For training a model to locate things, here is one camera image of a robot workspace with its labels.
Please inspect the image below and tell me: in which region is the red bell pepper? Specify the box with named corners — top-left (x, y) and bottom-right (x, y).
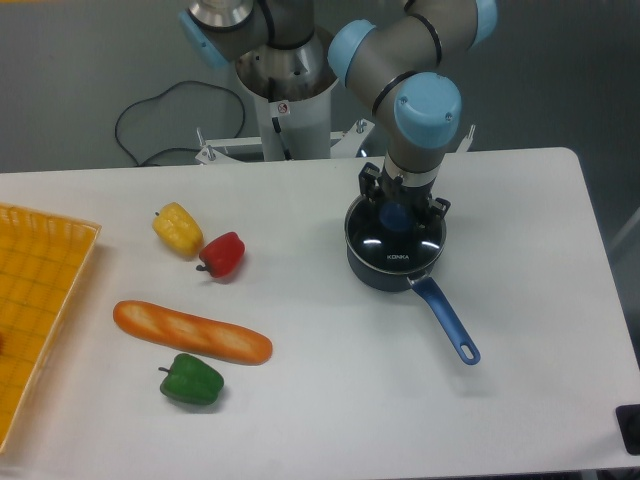
top-left (196, 232), bottom-right (246, 278)

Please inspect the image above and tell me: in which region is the green bell pepper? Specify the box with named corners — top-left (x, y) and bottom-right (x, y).
top-left (158, 353), bottom-right (224, 406)

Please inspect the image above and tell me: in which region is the black device at table edge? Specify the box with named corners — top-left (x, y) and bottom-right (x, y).
top-left (615, 404), bottom-right (640, 456)

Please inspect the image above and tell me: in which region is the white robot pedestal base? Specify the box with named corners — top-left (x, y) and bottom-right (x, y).
top-left (194, 24), bottom-right (477, 165)

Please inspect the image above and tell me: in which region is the dark blue saucepan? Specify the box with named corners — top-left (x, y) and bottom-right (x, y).
top-left (347, 247), bottom-right (481, 365)

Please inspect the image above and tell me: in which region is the orange baguette bread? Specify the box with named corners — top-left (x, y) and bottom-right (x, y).
top-left (113, 300), bottom-right (273, 366)

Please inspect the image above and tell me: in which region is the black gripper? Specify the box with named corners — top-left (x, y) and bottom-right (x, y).
top-left (358, 162), bottom-right (450, 231)

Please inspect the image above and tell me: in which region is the black floor cable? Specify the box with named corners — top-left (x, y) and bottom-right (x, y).
top-left (114, 79), bottom-right (247, 167)

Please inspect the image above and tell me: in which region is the yellow woven basket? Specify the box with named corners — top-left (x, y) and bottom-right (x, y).
top-left (1, 203), bottom-right (101, 451)

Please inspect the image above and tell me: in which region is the glass lid with blue knob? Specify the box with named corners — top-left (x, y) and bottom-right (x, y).
top-left (345, 197), bottom-right (446, 274)

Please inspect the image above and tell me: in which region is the yellow bell pepper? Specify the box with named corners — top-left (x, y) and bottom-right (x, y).
top-left (152, 202), bottom-right (204, 258)

